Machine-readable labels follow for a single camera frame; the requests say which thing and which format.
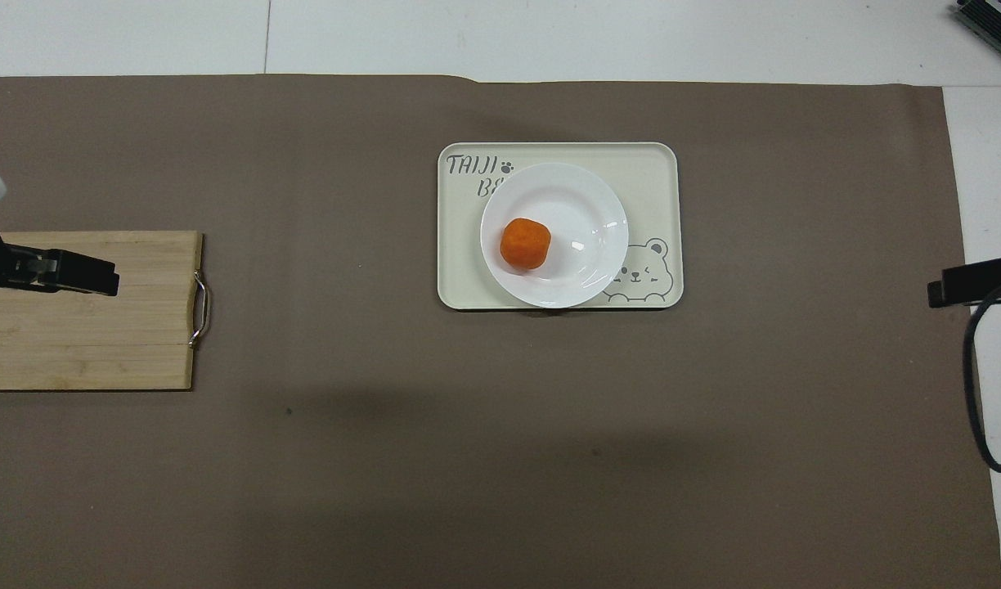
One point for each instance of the orange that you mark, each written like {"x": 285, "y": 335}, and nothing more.
{"x": 525, "y": 243}

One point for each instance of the white plate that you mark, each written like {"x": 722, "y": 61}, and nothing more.
{"x": 582, "y": 204}

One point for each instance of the wooden cutting board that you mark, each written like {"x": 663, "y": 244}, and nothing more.
{"x": 83, "y": 343}

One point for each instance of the cream tray with bear print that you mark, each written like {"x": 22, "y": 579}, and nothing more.
{"x": 652, "y": 176}

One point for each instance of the dark device corner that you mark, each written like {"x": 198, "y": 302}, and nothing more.
{"x": 995, "y": 18}

